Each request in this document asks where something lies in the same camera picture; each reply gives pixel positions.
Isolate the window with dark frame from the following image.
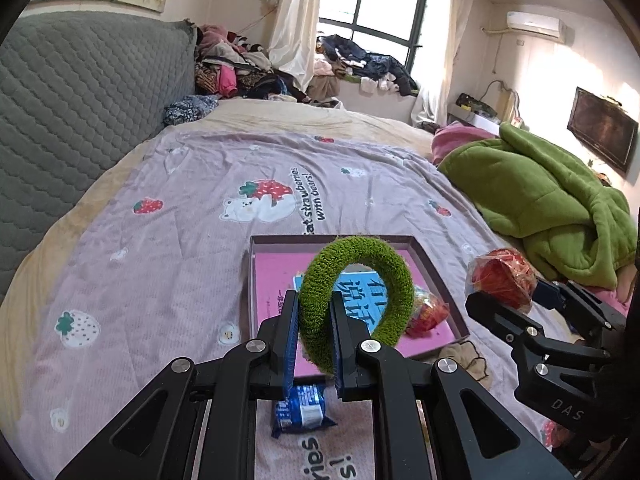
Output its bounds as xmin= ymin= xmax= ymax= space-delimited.
xmin=317 ymin=0 xmax=427 ymax=70

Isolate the grey quilted headboard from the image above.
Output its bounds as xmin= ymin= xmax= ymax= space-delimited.
xmin=1 ymin=11 xmax=196 ymax=290

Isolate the blue snack packet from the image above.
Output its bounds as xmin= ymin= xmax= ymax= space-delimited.
xmin=271 ymin=384 xmax=336 ymax=439

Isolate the red white candy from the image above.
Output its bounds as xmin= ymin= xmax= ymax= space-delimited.
xmin=465 ymin=248 xmax=538 ymax=314

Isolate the wall mounted television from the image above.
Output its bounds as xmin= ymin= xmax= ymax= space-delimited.
xmin=567 ymin=87 xmax=639 ymax=174

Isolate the pile of clothes by headboard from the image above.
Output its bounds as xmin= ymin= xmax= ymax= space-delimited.
xmin=194 ymin=25 xmax=311 ymax=104

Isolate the green knitted ring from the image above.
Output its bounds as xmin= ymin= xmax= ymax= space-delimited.
xmin=297 ymin=235 xmax=416 ymax=375

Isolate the clothes pile on windowsill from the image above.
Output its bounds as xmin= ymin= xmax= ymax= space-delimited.
xmin=314 ymin=35 xmax=419 ymax=96

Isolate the white curtain right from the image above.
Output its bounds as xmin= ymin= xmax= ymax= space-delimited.
xmin=410 ymin=0 xmax=474 ymax=127

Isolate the white curtain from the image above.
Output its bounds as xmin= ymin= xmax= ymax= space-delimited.
xmin=410 ymin=0 xmax=474 ymax=127
xmin=264 ymin=0 xmax=320 ymax=90

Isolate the green fleece blanket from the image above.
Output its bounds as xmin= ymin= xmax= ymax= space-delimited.
xmin=438 ymin=124 xmax=637 ymax=290

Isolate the pink pillow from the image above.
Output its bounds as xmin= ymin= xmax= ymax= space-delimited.
xmin=431 ymin=122 xmax=496 ymax=166

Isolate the white air conditioner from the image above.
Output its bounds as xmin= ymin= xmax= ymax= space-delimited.
xmin=506 ymin=11 xmax=566 ymax=44

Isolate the blue patterned cloth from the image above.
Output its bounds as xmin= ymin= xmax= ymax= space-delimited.
xmin=163 ymin=96 xmax=218 ymax=126

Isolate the shallow grey cardboard box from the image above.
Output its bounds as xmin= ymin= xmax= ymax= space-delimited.
xmin=247 ymin=235 xmax=470 ymax=344

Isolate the purple strawberry print sheet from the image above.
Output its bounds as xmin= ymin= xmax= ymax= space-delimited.
xmin=14 ymin=129 xmax=576 ymax=480

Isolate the red surprise egg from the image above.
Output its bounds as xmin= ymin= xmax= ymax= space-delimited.
xmin=405 ymin=286 xmax=449 ymax=338

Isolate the white curtain left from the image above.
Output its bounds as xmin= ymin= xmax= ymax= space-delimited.
xmin=264 ymin=0 xmax=320 ymax=90

